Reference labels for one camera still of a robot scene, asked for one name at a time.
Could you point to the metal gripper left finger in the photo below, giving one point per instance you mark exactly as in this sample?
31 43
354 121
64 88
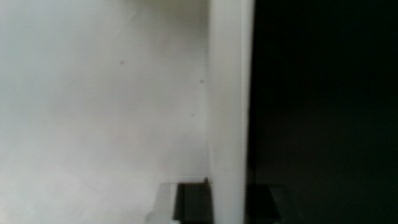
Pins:
194 206

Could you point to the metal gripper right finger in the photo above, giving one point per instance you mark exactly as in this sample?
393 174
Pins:
265 205

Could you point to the white square table top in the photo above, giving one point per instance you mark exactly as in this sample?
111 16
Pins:
123 108

